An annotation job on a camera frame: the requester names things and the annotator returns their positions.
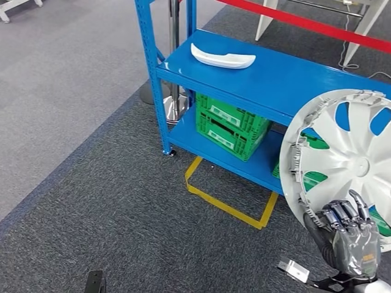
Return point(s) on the red barrier belt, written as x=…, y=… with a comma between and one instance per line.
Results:
x=305, y=24

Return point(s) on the silver plastic wheel hubcap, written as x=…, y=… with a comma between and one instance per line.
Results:
x=345, y=161

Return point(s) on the blue metal shelf rack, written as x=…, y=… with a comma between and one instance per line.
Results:
x=275, y=81

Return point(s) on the white desk with metal bar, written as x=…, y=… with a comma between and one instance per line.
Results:
x=363, y=28

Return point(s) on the white table frame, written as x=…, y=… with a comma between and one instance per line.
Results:
x=12, y=6

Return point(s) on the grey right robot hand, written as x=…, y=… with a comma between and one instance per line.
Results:
x=354, y=246

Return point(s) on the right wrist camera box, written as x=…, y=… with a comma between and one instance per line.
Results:
x=293, y=270

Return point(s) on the green plastic crate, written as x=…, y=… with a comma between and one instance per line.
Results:
x=315, y=180
x=232, y=139

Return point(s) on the white curved plastic part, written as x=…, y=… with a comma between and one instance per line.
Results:
x=220, y=60

